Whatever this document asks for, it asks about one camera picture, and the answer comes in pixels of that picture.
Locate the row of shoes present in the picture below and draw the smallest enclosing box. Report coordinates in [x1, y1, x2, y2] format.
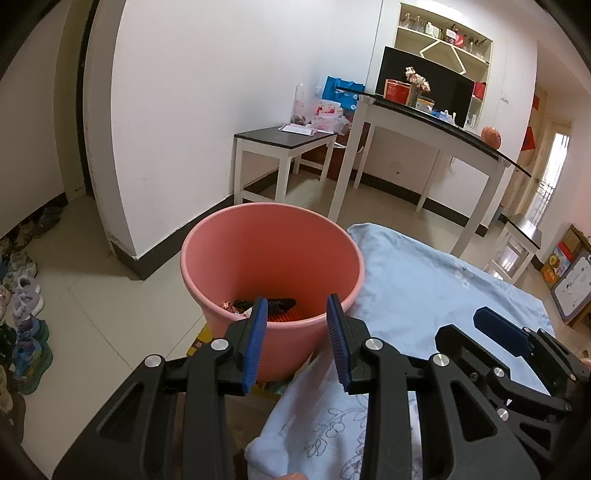
[0, 205, 63, 425]

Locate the white plastic bag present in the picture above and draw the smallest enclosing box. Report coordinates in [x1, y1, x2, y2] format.
[311, 102, 352, 134]

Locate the blue shopping bag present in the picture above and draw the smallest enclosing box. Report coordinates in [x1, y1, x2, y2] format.
[321, 76, 365, 112]

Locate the white glass-top table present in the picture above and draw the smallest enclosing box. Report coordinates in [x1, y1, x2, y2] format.
[327, 87, 532, 257]

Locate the red floor box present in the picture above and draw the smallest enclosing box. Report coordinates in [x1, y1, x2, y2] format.
[302, 138, 345, 171]

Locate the long black-top white bench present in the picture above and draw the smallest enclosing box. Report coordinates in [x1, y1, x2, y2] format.
[233, 124, 340, 206]

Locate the wooden desk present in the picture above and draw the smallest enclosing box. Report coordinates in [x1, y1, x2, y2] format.
[570, 224, 591, 252]

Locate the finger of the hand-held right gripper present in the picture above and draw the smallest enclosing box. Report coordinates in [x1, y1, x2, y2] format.
[473, 306, 555, 365]
[435, 324, 573, 462]

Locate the black foam net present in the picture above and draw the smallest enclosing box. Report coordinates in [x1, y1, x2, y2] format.
[231, 296, 296, 319]

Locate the white door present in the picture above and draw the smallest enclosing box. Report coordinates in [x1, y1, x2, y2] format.
[526, 113, 573, 222]

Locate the clear bag of goods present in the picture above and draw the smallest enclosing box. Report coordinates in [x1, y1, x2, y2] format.
[291, 83, 319, 126]

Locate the light blue floral cloth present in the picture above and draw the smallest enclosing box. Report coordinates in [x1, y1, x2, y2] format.
[245, 223, 555, 480]

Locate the pink flower bouquet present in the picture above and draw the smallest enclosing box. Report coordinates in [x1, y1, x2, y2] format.
[404, 67, 431, 109]

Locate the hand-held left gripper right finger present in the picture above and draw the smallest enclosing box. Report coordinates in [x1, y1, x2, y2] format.
[326, 294, 541, 480]

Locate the colourful cardboard box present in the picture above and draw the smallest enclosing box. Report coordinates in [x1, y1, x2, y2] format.
[540, 240, 573, 291]

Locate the children's drawing board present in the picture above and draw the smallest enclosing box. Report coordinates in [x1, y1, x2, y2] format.
[551, 251, 591, 324]

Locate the white wall shelf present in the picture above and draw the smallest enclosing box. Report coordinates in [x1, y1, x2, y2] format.
[394, 2, 494, 130]

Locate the pink plastic bucket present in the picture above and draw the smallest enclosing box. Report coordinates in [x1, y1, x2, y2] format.
[180, 202, 366, 381]

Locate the small black-top white bench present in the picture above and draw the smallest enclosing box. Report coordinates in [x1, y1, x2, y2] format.
[482, 216, 542, 284]

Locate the black monitor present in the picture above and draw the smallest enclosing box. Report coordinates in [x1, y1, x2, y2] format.
[376, 46, 476, 123]

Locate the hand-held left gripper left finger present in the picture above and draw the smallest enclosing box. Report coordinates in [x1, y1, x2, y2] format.
[53, 296, 269, 480]

